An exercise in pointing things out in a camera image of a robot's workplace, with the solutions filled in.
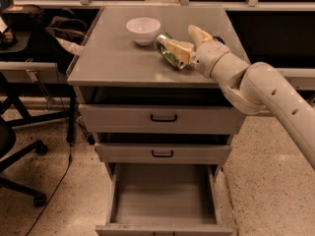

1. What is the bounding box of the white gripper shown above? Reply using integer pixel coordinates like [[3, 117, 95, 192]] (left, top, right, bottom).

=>
[[166, 25, 230, 78]]

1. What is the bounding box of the green soda can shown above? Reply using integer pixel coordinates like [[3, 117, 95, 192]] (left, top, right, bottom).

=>
[[154, 32, 187, 69]]

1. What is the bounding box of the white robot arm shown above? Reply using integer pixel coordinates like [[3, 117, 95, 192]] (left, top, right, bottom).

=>
[[165, 25, 315, 168]]

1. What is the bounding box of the blue pepsi can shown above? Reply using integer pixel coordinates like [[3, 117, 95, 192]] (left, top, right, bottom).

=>
[[214, 36, 225, 44]]

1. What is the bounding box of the grey drawer cabinet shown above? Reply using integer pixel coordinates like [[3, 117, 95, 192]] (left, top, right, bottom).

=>
[[66, 5, 261, 182]]

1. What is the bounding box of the top grey drawer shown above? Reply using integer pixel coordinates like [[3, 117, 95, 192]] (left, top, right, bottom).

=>
[[79, 104, 245, 135]]

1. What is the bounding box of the middle grey drawer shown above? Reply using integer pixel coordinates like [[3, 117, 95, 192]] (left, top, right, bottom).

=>
[[95, 143, 231, 165]]

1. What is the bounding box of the bottom grey open drawer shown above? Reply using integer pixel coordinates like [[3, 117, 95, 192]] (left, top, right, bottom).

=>
[[95, 163, 232, 236]]

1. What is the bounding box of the white ceramic bowl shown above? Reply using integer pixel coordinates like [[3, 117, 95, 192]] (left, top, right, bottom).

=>
[[126, 17, 160, 46]]

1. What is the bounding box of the dark bag on desk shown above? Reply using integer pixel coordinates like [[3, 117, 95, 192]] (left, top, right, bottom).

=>
[[46, 16, 89, 44]]

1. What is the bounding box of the dark side desk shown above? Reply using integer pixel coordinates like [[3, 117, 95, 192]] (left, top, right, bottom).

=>
[[0, 29, 77, 144]]

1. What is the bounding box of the black office chair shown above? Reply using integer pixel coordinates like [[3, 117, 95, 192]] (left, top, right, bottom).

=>
[[0, 117, 47, 207]]

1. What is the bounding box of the black top drawer handle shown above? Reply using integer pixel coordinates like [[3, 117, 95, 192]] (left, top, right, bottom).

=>
[[150, 114, 178, 123]]

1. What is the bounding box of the black drawer handle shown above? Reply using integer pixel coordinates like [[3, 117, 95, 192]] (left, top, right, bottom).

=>
[[151, 150, 174, 158], [150, 114, 178, 123]]

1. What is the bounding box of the black middle drawer handle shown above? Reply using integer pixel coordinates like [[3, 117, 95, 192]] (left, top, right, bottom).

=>
[[151, 150, 174, 158]]

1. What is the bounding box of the black floor cable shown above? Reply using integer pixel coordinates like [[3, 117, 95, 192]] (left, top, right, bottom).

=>
[[24, 141, 73, 236]]

